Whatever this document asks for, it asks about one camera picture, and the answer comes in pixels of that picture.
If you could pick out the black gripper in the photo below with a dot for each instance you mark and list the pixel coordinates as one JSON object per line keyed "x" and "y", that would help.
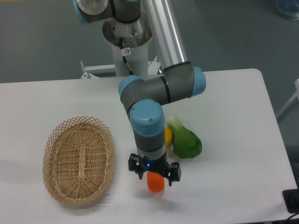
{"x": 140, "y": 165}

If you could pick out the orange toy fruit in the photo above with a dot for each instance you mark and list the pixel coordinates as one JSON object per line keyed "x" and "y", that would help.
{"x": 155, "y": 182}

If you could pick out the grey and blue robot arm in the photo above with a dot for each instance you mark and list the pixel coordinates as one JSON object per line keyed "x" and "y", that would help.
{"x": 143, "y": 99}

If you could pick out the yellow toy fruit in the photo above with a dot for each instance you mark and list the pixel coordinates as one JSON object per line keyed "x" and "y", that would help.
{"x": 168, "y": 136}

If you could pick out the green toy bok choy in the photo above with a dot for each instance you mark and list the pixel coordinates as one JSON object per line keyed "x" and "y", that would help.
{"x": 186, "y": 144}

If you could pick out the woven wicker basket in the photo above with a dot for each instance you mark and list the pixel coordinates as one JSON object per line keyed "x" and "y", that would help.
{"x": 78, "y": 161}

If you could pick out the black device at table edge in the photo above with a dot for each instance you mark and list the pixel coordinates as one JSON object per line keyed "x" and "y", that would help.
{"x": 291, "y": 198}

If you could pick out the blue object top right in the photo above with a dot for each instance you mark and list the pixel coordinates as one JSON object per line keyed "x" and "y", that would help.
{"x": 288, "y": 8}

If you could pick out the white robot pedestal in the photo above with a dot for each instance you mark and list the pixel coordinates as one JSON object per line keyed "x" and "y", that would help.
{"x": 130, "y": 44}

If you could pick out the white metal frame right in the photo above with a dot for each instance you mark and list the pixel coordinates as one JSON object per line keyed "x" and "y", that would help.
{"x": 291, "y": 103}

